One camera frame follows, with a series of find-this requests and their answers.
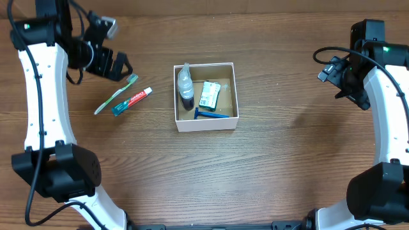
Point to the blue disposable razor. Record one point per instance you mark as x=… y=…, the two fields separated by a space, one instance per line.
x=198 y=113

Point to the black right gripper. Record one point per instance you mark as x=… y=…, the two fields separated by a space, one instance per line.
x=335 y=77

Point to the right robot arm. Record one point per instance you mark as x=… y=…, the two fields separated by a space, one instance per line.
x=374 y=75

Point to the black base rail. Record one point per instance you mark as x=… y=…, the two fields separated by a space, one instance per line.
x=275 y=225

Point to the green white toothbrush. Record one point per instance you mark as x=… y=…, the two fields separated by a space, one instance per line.
x=130 y=81

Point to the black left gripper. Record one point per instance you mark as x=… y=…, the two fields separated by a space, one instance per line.
x=105 y=68

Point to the white cardboard box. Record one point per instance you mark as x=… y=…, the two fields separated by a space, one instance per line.
x=227 y=103

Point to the red green toothpaste tube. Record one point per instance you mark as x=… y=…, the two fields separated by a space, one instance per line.
x=123 y=106

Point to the clear foam pump bottle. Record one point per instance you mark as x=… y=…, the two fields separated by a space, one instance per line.
x=185 y=87

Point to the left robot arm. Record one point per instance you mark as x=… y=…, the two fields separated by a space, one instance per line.
x=64 y=36

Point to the green soap packet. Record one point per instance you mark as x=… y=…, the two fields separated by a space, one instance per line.
x=209 y=95

